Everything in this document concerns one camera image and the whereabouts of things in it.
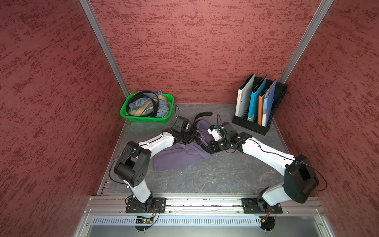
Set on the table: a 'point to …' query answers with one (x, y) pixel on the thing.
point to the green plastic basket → (147, 119)
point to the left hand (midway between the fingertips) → (198, 138)
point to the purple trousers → (182, 154)
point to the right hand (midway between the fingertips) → (208, 150)
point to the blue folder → (268, 103)
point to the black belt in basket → (141, 93)
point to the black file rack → (280, 90)
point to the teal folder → (255, 99)
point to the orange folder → (260, 100)
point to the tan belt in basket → (136, 111)
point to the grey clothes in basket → (137, 103)
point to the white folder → (243, 96)
